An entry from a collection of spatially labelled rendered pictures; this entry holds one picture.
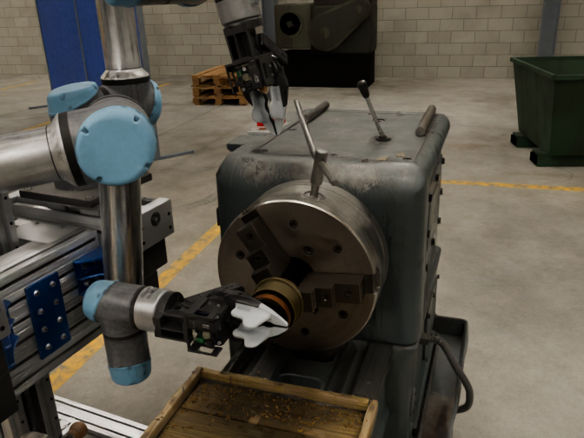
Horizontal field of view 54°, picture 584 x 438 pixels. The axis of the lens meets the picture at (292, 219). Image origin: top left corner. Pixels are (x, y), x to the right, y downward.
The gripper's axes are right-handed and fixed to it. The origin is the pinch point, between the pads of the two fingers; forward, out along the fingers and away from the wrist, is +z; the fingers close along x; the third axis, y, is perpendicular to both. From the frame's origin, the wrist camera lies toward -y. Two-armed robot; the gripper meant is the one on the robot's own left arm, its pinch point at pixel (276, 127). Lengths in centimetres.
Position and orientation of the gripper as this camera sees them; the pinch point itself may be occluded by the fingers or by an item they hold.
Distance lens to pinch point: 113.6
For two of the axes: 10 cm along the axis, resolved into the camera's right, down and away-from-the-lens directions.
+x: 9.1, -1.4, -3.9
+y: -3.2, 3.6, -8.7
